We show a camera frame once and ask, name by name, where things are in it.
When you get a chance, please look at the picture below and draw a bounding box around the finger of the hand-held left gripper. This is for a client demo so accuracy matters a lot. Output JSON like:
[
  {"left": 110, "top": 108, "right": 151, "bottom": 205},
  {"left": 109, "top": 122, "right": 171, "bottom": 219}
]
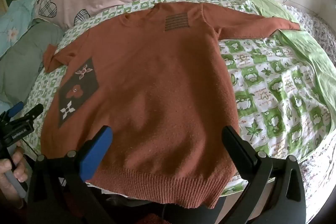
[
  {"left": 22, "top": 103, "right": 44, "bottom": 123},
  {"left": 7, "top": 102, "right": 24, "bottom": 119}
]

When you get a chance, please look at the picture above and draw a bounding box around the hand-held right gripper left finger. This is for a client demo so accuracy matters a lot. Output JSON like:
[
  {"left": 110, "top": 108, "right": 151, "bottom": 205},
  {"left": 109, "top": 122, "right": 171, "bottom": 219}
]
[{"left": 28, "top": 125, "right": 116, "bottom": 224}]

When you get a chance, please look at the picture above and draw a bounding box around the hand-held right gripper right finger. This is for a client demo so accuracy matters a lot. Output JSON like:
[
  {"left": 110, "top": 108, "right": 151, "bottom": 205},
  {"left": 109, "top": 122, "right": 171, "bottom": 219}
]
[{"left": 222, "top": 125, "right": 306, "bottom": 224}]

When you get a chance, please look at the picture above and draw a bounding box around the rust brown knit sweater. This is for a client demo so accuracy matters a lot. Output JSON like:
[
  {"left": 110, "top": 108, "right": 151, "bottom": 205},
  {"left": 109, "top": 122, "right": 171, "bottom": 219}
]
[{"left": 43, "top": 2, "right": 301, "bottom": 210}]

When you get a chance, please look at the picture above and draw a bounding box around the person's left hand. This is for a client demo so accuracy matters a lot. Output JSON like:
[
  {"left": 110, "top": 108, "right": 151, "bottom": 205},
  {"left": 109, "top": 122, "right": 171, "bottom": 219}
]
[{"left": 0, "top": 141, "right": 29, "bottom": 203}]

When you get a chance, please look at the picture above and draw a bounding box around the grey-green cloth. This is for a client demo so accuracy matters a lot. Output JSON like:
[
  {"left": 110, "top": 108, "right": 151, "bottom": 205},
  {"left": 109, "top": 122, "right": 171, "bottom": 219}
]
[{"left": 0, "top": 21, "right": 65, "bottom": 106}]

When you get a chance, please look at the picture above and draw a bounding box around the green checkered cartoon blanket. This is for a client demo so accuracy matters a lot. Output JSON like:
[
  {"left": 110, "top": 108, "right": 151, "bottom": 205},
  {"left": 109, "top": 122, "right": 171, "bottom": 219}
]
[{"left": 25, "top": 0, "right": 336, "bottom": 197}]

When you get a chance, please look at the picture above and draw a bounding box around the light blue floral quilt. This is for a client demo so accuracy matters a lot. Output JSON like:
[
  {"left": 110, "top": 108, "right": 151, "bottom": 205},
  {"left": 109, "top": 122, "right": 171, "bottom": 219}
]
[{"left": 0, "top": 0, "right": 45, "bottom": 56}]

